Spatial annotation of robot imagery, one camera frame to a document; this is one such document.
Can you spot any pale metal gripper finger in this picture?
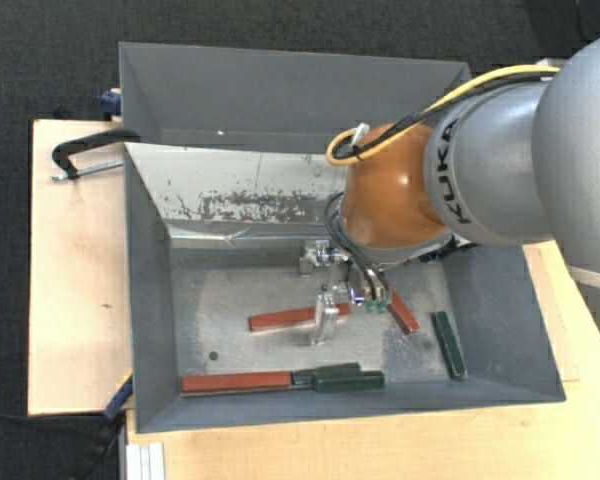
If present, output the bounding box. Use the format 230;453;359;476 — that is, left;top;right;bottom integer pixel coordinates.
311;301;341;348
313;293;332;339

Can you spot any dark green flat block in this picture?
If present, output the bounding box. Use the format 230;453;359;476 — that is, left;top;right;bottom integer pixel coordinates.
291;361;362;386
311;369;386;395
430;310;469;382

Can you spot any red-brown flat block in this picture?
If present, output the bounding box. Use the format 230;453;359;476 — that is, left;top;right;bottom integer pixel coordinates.
247;303;352;334
385;289;422;336
180;370;294;396

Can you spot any pale wood board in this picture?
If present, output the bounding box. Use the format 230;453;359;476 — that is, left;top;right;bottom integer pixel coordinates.
27;118;134;417

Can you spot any grey metal bin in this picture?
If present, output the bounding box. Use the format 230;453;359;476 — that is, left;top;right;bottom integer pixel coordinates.
118;41;567;435

